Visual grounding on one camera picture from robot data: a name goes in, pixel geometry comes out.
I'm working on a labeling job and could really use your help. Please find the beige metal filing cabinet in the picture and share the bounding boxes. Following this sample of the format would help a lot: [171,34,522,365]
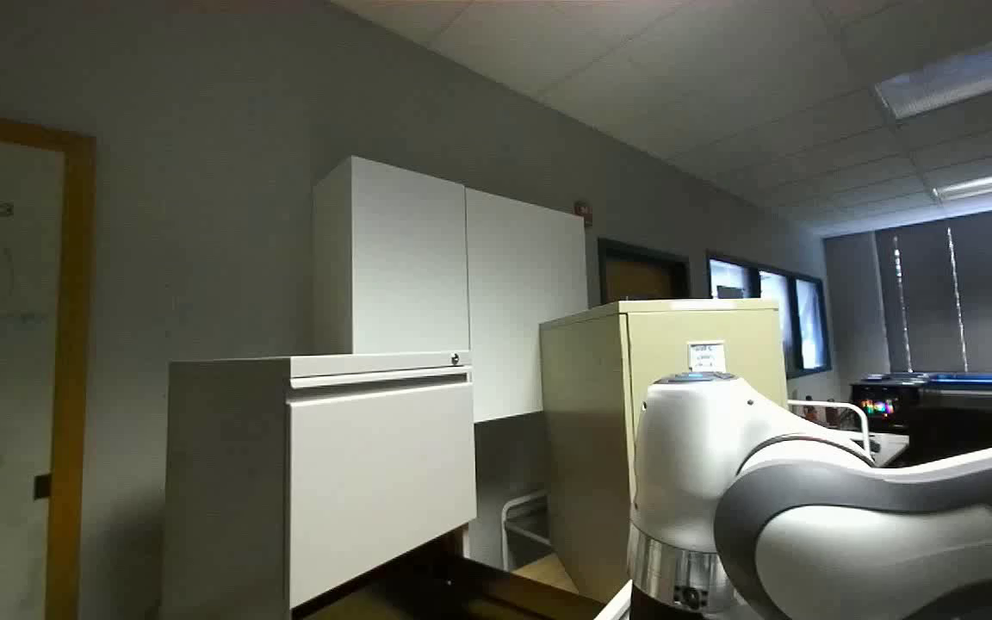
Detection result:
[538,295,792,607]

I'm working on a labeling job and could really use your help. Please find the small grey filing cabinet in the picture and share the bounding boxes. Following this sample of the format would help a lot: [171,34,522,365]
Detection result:
[160,347,477,620]

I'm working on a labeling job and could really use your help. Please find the white paper label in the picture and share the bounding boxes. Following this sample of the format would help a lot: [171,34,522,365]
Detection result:
[685,338,730,379]

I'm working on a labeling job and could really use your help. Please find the dark framed window row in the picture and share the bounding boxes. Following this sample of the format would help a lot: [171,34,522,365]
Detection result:
[705,253,833,379]

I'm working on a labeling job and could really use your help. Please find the black electronic equipment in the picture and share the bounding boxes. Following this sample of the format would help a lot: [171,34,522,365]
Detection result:
[846,368,992,456]

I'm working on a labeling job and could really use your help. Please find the grey window blinds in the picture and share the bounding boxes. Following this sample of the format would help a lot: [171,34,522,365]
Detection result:
[822,202,992,379]

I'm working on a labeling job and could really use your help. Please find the wood framed whiteboard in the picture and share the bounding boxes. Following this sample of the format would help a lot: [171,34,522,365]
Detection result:
[0,107,98,620]

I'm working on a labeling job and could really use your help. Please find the narrow ceiling light panel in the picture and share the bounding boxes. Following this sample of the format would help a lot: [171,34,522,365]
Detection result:
[925,158,992,206]

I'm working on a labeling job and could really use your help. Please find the large ceiling light panel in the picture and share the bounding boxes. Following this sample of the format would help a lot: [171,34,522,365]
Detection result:
[872,22,992,126]

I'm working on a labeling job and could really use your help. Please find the white wall cabinet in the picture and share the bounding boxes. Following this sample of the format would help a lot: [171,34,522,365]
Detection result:
[463,188,591,429]
[308,157,474,360]

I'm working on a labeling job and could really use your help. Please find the dark wooden door frame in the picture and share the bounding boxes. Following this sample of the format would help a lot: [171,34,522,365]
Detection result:
[597,236,692,312]

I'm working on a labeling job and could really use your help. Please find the white metal tube frame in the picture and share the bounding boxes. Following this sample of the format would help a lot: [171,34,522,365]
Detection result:
[785,396,879,464]

